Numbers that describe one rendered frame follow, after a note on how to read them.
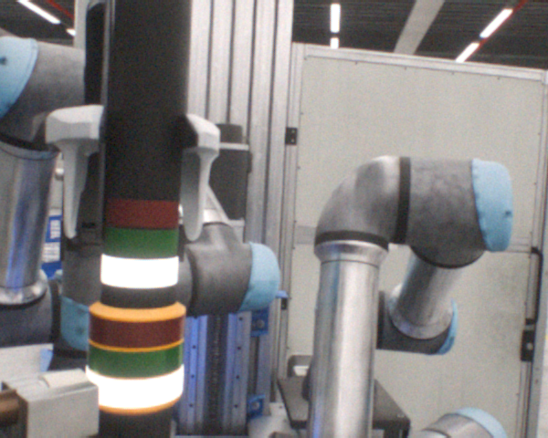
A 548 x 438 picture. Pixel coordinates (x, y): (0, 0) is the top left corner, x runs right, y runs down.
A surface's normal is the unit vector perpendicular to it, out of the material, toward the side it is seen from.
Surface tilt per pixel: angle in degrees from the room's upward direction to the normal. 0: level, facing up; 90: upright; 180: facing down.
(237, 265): 61
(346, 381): 67
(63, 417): 90
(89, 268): 90
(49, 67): 75
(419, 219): 112
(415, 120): 91
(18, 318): 119
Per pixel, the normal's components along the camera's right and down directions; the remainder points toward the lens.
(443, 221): -0.15, 0.40
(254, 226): 0.12, 0.06
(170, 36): 0.66, 0.07
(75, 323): -0.35, 0.07
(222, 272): 0.54, -0.30
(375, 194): -0.18, -0.15
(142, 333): 0.32, 0.07
